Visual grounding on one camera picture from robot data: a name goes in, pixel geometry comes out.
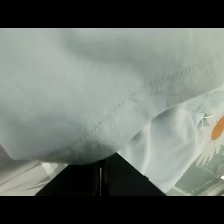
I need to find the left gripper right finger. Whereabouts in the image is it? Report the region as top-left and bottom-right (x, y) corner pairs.
(100, 152), (166, 197)

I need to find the pale blue T-shirt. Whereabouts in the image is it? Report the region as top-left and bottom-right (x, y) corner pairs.
(0, 28), (224, 194)

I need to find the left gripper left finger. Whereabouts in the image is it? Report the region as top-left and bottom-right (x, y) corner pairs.
(35, 159), (101, 197)

